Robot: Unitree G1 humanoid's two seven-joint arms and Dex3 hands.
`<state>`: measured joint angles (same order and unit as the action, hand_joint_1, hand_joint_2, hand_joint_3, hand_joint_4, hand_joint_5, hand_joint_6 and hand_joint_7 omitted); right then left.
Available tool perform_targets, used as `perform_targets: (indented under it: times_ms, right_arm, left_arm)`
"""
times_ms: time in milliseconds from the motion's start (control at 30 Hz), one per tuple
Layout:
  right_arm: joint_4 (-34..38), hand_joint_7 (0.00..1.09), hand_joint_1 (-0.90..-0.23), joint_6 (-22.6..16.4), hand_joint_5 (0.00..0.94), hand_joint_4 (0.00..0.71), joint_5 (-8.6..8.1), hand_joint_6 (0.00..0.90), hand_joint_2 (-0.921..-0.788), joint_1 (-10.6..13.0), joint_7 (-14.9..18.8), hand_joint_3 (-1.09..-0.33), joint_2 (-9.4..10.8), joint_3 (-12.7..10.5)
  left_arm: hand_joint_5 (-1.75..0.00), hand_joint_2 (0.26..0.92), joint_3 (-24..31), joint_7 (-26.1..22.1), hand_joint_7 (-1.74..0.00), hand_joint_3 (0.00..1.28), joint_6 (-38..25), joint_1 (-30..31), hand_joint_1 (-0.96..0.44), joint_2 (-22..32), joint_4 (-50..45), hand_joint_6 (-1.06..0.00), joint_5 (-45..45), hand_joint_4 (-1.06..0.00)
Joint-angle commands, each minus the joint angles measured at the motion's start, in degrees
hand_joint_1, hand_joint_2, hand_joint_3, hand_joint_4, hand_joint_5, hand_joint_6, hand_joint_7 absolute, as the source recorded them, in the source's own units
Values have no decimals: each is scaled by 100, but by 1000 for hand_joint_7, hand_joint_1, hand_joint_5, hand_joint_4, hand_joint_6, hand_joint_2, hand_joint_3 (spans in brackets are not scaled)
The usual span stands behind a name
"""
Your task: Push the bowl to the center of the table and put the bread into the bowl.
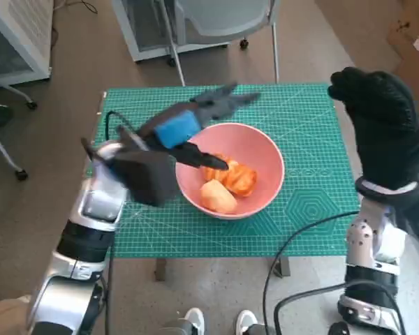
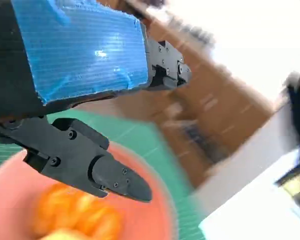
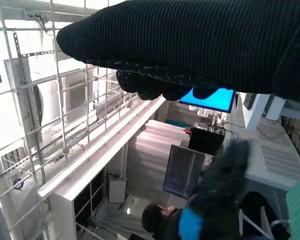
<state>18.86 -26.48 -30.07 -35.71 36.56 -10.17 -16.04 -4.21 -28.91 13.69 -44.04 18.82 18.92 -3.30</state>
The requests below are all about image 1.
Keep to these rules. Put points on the pink bowl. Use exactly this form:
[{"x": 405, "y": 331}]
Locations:
[{"x": 251, "y": 146}]

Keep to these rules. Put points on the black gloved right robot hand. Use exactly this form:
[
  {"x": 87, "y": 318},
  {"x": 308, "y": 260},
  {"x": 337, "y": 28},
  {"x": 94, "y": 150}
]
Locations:
[{"x": 384, "y": 139}]

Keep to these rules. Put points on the brown cardboard box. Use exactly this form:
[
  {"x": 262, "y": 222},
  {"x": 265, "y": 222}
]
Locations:
[{"x": 412, "y": 52}]

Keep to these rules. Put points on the grey chair with metal legs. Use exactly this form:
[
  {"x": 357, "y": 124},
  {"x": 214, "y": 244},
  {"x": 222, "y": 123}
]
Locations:
[{"x": 230, "y": 17}]

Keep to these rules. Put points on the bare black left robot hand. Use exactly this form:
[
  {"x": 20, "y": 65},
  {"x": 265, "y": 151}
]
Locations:
[{"x": 176, "y": 127}]

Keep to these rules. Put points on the person's leg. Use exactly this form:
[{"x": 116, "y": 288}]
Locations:
[{"x": 3, "y": 317}]

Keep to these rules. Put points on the round toy bread bun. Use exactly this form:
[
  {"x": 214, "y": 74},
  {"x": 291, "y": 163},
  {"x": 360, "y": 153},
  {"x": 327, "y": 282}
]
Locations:
[{"x": 218, "y": 197}]

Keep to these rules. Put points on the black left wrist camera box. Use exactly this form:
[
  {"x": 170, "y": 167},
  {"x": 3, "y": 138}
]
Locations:
[{"x": 146, "y": 178}]

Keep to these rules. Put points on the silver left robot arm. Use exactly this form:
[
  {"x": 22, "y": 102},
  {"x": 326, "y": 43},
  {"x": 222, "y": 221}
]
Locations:
[{"x": 101, "y": 199}]

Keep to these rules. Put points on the green cutting mat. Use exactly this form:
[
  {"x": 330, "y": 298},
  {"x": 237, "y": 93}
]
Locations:
[{"x": 300, "y": 139}]

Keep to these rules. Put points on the grey table leg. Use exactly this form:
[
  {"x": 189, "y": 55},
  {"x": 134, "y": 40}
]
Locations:
[
  {"x": 161, "y": 269},
  {"x": 284, "y": 268}
]

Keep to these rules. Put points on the rectangular toy bread loaf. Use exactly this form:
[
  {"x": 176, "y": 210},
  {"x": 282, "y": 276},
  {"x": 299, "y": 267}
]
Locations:
[{"x": 242, "y": 178}]

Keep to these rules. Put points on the white perforated metal cabinet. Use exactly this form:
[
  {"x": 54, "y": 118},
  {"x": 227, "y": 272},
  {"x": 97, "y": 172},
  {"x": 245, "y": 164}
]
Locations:
[{"x": 21, "y": 35}]

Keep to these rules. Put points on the white mesh cabinet on casters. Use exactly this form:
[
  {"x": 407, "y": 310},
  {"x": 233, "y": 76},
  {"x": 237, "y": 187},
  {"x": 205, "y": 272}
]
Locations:
[{"x": 143, "y": 28}]

